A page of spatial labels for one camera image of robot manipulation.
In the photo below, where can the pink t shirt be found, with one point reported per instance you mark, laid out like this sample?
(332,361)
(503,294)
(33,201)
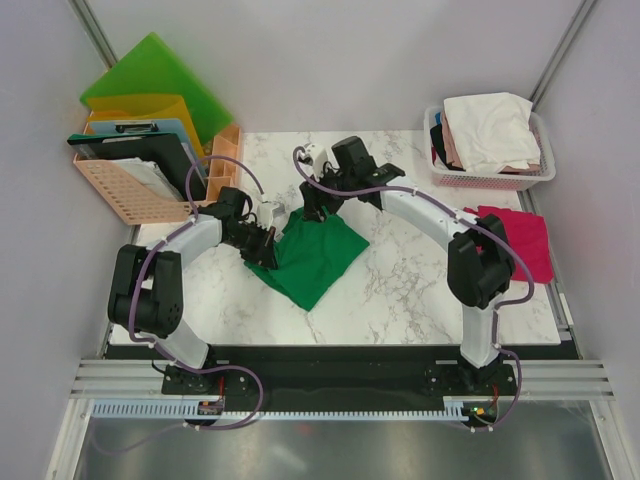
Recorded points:
(453,160)

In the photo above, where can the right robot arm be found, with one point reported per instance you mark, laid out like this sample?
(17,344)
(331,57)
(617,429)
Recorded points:
(479,269)

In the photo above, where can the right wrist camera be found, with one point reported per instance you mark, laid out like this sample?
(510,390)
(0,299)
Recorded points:
(316,157)

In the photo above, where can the green t shirt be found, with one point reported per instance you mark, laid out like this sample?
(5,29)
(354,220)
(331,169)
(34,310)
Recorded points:
(311,257)

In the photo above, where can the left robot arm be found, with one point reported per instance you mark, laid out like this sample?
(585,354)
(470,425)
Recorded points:
(146,296)

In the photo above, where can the red t shirt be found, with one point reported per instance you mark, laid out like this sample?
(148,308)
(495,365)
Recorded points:
(528,236)

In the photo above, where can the white laundry basket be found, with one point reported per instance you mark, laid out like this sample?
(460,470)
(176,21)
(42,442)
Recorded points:
(444,176)

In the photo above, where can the blue clipboard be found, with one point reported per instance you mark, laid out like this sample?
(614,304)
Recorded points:
(148,126)

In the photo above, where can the white cable duct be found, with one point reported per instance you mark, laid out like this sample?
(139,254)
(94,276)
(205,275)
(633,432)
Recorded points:
(192,409)

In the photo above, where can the white t shirt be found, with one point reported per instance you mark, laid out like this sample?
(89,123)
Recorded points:
(492,128)

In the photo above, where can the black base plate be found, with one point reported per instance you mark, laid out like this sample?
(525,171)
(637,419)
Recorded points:
(429,371)

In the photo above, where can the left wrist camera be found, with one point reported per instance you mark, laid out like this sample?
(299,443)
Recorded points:
(271,214)

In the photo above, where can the peach file organizer basket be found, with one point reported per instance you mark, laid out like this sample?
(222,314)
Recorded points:
(136,204)

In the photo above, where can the yellow plastic folder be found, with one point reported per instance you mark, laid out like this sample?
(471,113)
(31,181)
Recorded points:
(140,106)

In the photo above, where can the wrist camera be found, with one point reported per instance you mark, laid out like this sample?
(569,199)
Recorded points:
(271,214)
(316,157)

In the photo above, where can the black t shirt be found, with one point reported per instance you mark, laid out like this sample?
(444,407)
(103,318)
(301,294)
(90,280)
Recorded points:
(437,139)

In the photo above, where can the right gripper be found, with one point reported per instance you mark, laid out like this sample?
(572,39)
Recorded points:
(315,197)

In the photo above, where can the green plastic folder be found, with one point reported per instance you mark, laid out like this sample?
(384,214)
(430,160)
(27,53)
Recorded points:
(152,67)

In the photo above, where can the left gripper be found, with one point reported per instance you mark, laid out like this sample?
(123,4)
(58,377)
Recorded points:
(263,255)

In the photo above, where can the black binder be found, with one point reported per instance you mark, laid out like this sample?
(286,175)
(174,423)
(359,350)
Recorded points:
(159,152)

